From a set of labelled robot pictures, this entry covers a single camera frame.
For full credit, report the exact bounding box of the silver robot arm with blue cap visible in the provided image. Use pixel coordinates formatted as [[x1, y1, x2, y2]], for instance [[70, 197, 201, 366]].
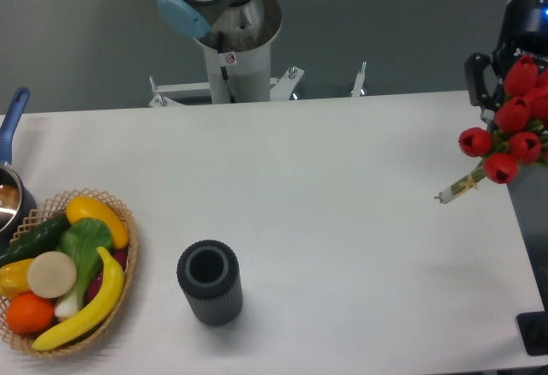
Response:
[[157, 0, 282, 52]]

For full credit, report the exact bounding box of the orange fruit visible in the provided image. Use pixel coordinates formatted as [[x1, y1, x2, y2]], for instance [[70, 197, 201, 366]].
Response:
[[6, 292, 54, 335]]

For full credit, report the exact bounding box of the dark grey ribbed vase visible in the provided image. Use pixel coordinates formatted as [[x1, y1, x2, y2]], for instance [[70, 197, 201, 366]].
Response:
[[176, 240, 243, 326]]

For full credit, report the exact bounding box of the blue handled saucepan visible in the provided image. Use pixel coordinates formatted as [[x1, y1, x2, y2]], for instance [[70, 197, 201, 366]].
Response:
[[1, 87, 37, 253]]

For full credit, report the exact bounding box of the yellow bell pepper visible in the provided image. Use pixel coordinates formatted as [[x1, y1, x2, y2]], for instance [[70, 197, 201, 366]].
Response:
[[1, 259, 33, 299]]

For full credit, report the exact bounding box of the yellow banana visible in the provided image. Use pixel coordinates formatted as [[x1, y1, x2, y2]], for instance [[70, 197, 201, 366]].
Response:
[[32, 247, 124, 351]]

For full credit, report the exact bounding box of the beige round disc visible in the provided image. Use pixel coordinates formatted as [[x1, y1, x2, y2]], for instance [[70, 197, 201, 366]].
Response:
[[27, 251, 77, 299]]

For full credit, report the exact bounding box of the green bok choy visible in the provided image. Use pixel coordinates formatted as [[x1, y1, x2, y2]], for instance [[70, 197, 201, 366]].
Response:
[[55, 217, 113, 320]]

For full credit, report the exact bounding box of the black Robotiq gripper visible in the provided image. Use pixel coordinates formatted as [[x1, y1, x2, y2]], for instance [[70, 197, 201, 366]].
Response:
[[464, 0, 547, 122]]

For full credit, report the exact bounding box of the red tulip bouquet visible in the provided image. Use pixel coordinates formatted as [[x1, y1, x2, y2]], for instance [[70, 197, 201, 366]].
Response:
[[435, 55, 547, 204]]

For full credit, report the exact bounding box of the woven wicker basket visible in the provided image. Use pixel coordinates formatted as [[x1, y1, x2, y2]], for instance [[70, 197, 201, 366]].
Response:
[[1, 188, 138, 359]]

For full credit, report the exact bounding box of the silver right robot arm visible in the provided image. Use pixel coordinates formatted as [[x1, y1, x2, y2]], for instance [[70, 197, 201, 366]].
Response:
[[464, 0, 547, 126]]

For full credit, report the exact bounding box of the black device at table edge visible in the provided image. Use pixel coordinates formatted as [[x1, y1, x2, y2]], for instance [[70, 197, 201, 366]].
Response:
[[516, 311, 548, 356]]

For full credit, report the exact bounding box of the green cucumber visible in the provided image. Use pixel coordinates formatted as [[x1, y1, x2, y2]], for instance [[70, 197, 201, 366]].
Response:
[[1, 212, 70, 266]]

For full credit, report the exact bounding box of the white robot pedestal with feet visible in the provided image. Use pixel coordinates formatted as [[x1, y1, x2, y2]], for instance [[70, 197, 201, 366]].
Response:
[[147, 39, 368, 109]]

